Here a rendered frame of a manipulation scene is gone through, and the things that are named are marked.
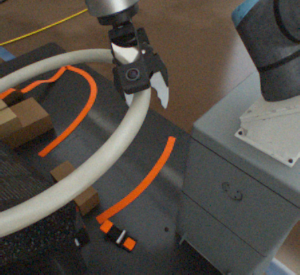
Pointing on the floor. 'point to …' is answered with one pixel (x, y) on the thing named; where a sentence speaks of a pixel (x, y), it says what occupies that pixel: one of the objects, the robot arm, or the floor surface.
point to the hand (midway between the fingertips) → (151, 108)
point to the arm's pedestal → (236, 190)
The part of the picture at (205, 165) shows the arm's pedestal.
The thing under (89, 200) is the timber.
